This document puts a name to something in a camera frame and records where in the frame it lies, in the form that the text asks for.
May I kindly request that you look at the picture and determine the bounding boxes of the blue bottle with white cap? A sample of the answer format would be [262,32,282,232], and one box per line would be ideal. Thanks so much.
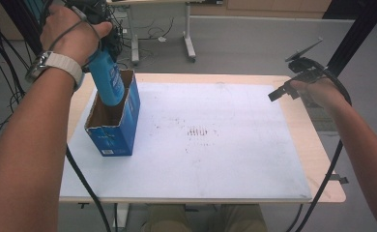
[87,47,127,107]

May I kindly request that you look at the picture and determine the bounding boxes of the desk with white legs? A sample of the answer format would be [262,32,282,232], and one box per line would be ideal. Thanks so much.
[107,0,198,64]

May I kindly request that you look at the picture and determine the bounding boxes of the blue cardboard box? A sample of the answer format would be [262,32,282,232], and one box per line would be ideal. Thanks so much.
[84,69,142,158]

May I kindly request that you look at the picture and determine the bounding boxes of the bundle of black cables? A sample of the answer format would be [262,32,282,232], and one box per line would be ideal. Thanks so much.
[0,0,28,163]

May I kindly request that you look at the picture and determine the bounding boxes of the grey cord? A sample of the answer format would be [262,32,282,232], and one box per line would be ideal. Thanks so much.
[47,5,103,52]

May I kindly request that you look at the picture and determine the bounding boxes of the person's right hand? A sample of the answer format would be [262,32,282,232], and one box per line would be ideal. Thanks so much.
[289,78,347,111]

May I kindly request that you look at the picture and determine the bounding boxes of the black metal stand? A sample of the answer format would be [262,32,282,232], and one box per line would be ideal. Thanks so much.
[326,0,376,78]
[0,0,44,56]

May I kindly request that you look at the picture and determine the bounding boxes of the white board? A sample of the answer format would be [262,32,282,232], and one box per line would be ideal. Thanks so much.
[59,81,313,203]

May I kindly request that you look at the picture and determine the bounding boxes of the white table leg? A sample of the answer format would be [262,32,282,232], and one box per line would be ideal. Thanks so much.
[114,202,131,230]

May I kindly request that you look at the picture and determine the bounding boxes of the wristwatch with white band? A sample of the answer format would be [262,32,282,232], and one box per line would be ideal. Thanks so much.
[25,50,85,92]

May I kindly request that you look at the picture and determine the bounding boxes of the black bracket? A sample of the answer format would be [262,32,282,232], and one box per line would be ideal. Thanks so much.
[326,173,349,185]

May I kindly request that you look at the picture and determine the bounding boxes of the wooden cabinet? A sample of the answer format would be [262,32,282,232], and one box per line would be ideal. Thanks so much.
[189,0,334,19]

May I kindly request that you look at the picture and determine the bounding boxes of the person's left hand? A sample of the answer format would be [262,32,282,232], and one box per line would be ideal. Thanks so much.
[40,4,114,68]

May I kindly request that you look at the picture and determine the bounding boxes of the thin black cable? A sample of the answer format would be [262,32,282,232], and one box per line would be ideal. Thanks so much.
[285,203,305,232]

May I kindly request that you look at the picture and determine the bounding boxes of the cables on floor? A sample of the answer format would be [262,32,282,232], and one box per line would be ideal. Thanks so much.
[137,16,175,44]

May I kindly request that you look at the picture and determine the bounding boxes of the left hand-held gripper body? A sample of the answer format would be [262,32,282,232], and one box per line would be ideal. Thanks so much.
[64,0,124,63]

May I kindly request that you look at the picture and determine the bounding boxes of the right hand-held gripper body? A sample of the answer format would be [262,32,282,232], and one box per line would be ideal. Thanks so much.
[284,36,332,85]

